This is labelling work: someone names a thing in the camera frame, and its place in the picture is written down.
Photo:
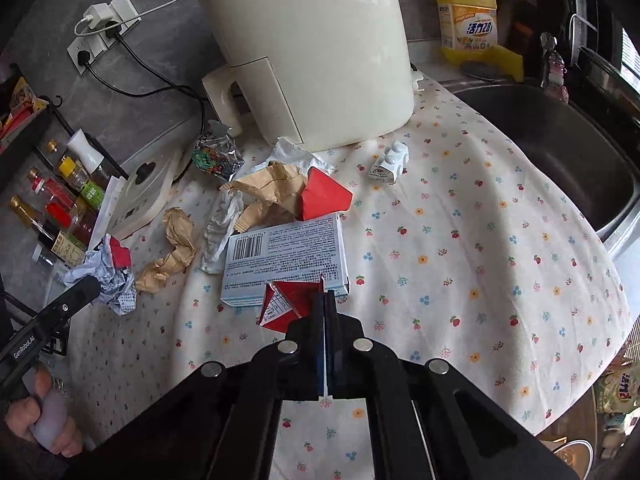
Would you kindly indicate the silver foil snack wrapper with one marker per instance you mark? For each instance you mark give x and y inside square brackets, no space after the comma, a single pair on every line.
[215,152]

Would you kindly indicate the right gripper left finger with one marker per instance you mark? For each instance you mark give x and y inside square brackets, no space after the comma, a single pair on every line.
[317,344]

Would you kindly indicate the dark soy sauce bottle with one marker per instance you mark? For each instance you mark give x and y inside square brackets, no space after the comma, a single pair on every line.
[52,237]

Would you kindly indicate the small white milk carton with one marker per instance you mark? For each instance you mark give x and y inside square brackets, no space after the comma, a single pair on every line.
[390,165]

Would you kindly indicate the small brown paper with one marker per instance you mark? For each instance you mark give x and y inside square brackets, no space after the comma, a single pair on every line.
[179,233]

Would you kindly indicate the red cap sauce bottle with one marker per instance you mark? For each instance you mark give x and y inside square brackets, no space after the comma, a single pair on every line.
[72,214]

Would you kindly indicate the green detergent refill pouch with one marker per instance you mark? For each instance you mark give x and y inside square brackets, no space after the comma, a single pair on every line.
[617,389]

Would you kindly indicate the white plastic bag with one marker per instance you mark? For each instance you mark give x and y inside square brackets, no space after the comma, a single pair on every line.
[288,153]

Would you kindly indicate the red paper carton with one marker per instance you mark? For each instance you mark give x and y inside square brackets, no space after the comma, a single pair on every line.
[286,302]

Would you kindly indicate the stainless steel sink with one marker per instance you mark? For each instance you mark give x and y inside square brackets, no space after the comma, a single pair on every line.
[569,148]

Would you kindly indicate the red paper piece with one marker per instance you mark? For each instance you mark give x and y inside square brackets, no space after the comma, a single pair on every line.
[322,195]

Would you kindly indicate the black dish rack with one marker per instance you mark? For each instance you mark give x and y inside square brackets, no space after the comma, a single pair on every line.
[603,53]

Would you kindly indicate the green label oil bottle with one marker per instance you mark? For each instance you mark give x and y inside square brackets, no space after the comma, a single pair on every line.
[74,174]

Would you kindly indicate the left hand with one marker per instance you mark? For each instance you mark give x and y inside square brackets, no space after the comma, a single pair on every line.
[41,418]

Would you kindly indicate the cream induction cooker base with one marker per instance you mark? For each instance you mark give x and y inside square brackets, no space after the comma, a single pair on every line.
[146,192]

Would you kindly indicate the orange round trash bin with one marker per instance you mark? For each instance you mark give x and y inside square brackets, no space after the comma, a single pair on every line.
[577,454]

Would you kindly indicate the white printed paper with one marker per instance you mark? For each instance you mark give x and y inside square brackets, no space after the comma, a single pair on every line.
[110,264]

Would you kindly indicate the white cap spray bottle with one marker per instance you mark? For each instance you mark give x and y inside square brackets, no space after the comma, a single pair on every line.
[91,158]

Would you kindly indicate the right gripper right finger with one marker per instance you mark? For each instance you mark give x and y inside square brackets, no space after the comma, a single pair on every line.
[334,344]

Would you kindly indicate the pink soap dispenser bottle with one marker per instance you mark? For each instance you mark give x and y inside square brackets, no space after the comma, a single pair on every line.
[553,69]

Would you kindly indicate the light blue cardboard box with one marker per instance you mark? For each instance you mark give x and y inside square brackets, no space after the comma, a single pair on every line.
[301,251]

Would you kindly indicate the floral white tablecloth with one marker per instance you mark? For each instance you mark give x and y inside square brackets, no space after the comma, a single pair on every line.
[473,255]

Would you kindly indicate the cream air fryer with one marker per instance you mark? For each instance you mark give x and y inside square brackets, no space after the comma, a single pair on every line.
[320,73]

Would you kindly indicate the brown paper bag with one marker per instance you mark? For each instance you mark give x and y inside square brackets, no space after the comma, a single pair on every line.
[276,191]

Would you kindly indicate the yellow detergent bottle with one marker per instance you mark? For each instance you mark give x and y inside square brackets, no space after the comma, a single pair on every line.
[469,33]

